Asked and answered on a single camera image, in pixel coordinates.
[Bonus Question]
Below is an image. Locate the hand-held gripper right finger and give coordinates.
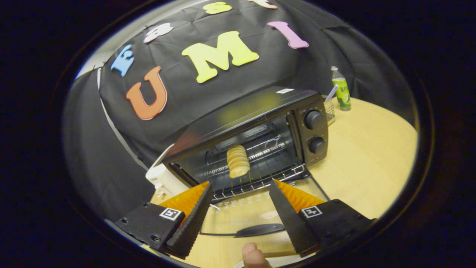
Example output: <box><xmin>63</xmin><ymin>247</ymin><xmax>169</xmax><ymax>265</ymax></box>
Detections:
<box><xmin>269</xmin><ymin>179</ymin><xmax>376</xmax><ymax>258</ymax></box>

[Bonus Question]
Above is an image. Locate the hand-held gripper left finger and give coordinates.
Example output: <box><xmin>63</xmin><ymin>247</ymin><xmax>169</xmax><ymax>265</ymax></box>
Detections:
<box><xmin>115</xmin><ymin>181</ymin><xmax>214</xmax><ymax>260</ymax></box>

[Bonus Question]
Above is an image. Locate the yellow sandwich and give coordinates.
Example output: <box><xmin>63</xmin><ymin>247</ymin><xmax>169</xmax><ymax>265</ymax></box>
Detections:
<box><xmin>227</xmin><ymin>145</ymin><xmax>251</xmax><ymax>179</ymax></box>

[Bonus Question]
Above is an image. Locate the black toaster oven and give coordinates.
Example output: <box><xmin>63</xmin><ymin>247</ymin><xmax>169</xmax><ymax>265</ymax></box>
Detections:
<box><xmin>162</xmin><ymin>86</ymin><xmax>331</xmax><ymax>239</ymax></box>

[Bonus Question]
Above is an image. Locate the white pop-up toaster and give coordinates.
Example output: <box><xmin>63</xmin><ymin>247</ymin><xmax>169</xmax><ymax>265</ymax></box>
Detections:
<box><xmin>146</xmin><ymin>143</ymin><xmax>190</xmax><ymax>200</ymax></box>

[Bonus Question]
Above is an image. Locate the metal oven rack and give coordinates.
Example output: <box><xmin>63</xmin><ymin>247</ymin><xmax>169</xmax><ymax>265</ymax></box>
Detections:
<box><xmin>205</xmin><ymin>138</ymin><xmax>307</xmax><ymax>200</ymax></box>

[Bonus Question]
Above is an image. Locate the striped straw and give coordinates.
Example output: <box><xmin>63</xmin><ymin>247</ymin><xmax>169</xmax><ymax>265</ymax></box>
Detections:
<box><xmin>325</xmin><ymin>84</ymin><xmax>340</xmax><ymax>102</ymax></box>

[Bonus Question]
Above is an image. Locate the green drink bottle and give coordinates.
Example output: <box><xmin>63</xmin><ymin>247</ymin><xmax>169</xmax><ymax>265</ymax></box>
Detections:
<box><xmin>331</xmin><ymin>66</ymin><xmax>352</xmax><ymax>111</ymax></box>

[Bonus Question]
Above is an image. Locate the wire mesh holder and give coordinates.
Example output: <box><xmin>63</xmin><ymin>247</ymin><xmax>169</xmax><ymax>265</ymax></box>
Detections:
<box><xmin>324</xmin><ymin>98</ymin><xmax>336</xmax><ymax>125</ymax></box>

